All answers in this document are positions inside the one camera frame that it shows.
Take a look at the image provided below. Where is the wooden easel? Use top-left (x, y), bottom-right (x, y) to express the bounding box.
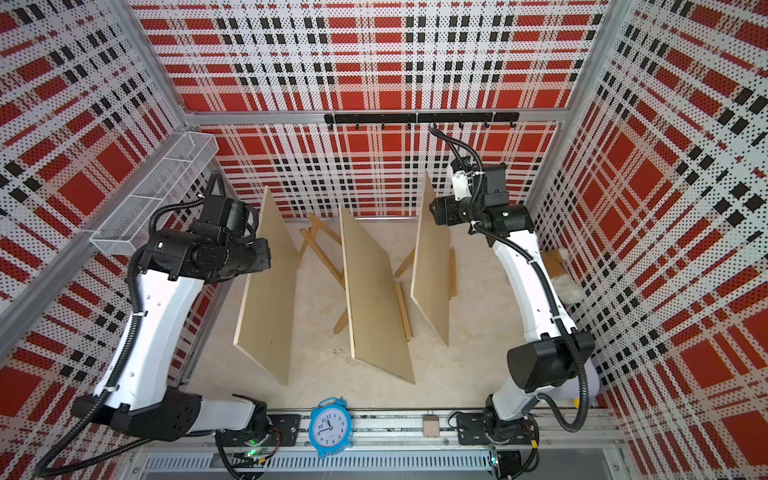
top-left (394, 248), bottom-right (458, 298)
top-left (298, 213), bottom-right (345, 289)
top-left (333, 282), bottom-right (414, 342)

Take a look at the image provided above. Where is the plywood board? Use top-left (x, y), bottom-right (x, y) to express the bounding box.
top-left (339, 207), bottom-right (415, 384)
top-left (233, 190), bottom-right (299, 386)
top-left (410, 174), bottom-right (451, 346)

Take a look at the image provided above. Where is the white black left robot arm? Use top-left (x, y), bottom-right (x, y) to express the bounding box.
top-left (33, 173), bottom-right (273, 478)

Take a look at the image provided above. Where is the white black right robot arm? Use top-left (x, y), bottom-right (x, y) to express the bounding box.
top-left (429, 161), bottom-right (599, 444)

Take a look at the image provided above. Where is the white teddy bear brown hoodie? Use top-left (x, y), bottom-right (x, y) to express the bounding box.
top-left (541, 248), bottom-right (586, 305)

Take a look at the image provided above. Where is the blue alarm clock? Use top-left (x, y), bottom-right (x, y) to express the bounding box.
top-left (308, 397), bottom-right (352, 458)

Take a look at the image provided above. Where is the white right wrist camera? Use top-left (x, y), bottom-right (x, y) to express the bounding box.
top-left (450, 170), bottom-right (473, 201)

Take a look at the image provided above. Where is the white wire mesh basket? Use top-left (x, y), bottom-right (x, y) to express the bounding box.
top-left (90, 132), bottom-right (218, 256)

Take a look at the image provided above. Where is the black hook rail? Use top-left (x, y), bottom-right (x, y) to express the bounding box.
top-left (324, 111), bottom-right (521, 127)

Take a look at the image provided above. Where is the small beige box on rail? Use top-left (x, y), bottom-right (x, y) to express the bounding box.
top-left (422, 414), bottom-right (440, 438)

